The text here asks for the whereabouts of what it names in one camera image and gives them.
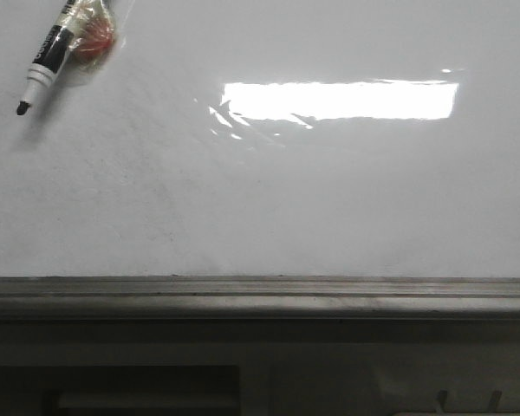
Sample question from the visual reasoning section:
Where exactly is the black white whiteboard marker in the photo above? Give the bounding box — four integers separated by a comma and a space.
16, 1, 116, 116

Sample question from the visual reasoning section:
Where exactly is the white whiteboard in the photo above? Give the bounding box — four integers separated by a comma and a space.
0, 1, 520, 319

